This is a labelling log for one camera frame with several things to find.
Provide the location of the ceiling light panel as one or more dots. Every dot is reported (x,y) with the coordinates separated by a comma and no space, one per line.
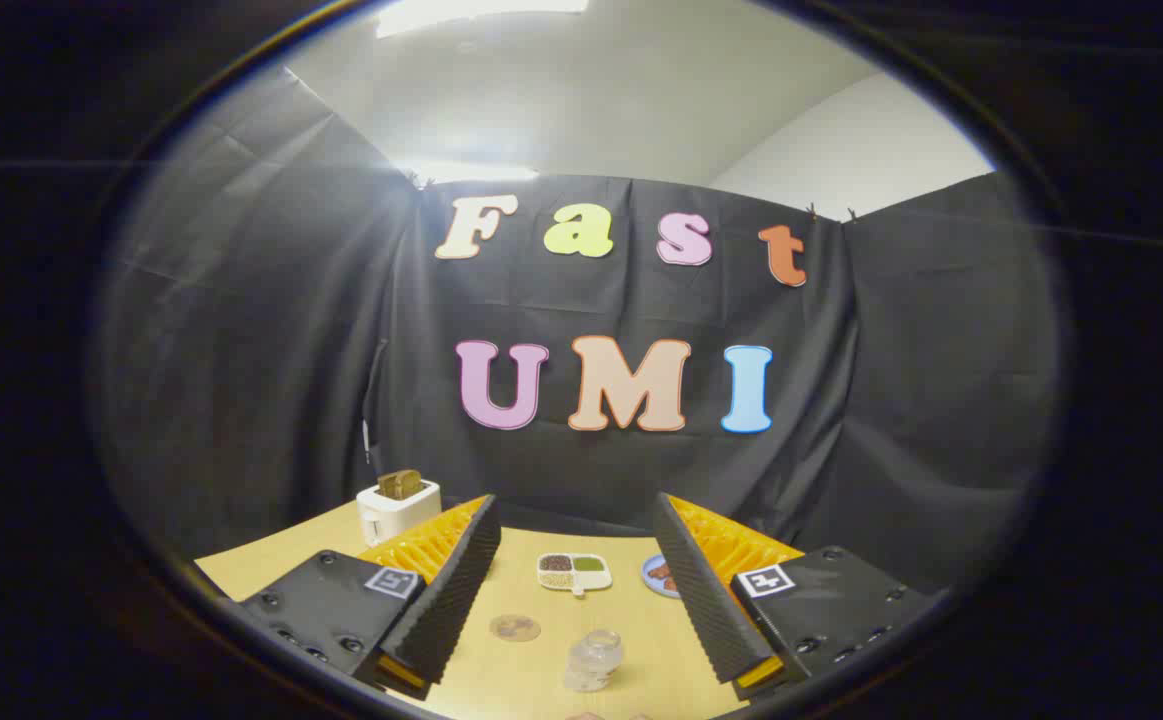
(471,12)

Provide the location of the white divided dish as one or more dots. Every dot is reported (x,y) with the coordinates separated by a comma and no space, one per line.
(574,572)

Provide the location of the brown toast slice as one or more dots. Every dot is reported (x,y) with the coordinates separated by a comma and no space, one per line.
(400,484)

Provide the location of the white toaster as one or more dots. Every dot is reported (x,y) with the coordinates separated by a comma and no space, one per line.
(396,515)

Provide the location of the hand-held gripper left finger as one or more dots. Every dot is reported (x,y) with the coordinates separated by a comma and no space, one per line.
(456,585)

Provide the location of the wooden table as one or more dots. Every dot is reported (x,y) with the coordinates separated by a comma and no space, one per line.
(526,685)

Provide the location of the brown cookie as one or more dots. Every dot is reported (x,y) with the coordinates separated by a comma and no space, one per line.
(665,576)

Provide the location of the round cork coaster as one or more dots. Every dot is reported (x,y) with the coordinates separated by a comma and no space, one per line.
(515,628)

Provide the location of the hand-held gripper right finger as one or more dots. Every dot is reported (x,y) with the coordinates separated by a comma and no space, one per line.
(701,590)

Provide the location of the clear plastic juice bottle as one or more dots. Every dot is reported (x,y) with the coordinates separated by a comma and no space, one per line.
(592,662)

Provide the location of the blue plate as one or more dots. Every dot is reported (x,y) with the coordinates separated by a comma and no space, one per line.
(650,578)

